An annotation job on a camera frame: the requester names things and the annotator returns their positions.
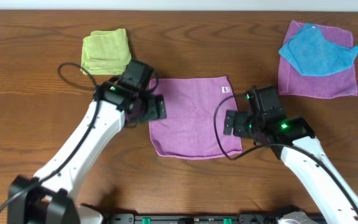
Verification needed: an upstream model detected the blue microfiber cloth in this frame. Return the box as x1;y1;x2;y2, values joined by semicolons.
278;23;358;77

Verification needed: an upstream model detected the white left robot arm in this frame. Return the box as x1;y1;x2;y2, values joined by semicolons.
3;59;166;223

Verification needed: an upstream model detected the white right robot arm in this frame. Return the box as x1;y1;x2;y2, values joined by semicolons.
223;85;358;223

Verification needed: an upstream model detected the flat purple cloth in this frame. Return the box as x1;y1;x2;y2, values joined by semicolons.
278;20;358;99

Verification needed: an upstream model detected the purple microfiber cloth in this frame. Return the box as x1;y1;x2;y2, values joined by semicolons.
149;76;242;160

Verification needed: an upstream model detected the folded green cloth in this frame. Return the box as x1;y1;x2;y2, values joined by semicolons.
81;29;132;75

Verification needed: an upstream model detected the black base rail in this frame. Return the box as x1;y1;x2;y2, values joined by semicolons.
103;213;279;224

